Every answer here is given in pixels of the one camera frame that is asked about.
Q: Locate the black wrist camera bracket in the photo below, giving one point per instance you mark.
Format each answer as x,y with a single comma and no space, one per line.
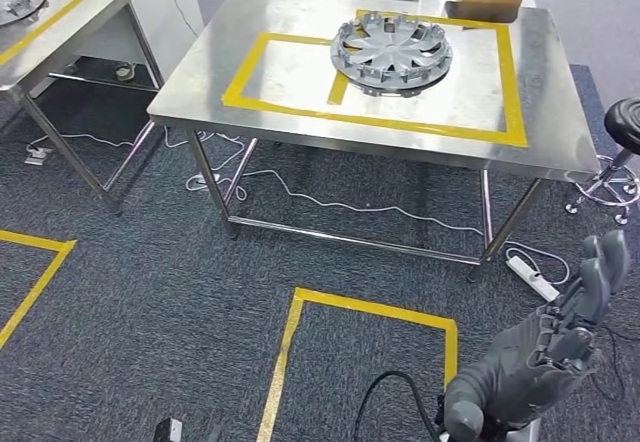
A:
495,431

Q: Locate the yellow floor tape outline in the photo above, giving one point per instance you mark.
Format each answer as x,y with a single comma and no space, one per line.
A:
375,306
40,286

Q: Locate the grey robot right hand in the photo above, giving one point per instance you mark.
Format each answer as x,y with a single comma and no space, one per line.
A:
525,366

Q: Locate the tape roll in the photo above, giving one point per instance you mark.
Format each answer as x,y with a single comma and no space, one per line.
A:
125,72

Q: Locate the stainless steel workbench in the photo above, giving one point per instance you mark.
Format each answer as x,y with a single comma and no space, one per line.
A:
280,8
100,2

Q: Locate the white cabinet desk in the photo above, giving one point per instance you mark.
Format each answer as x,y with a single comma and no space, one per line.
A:
170,2

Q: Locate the white floor socket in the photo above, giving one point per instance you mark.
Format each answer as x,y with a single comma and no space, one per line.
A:
206,179
38,155

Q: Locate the white power adapter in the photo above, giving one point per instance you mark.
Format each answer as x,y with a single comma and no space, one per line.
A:
532,278

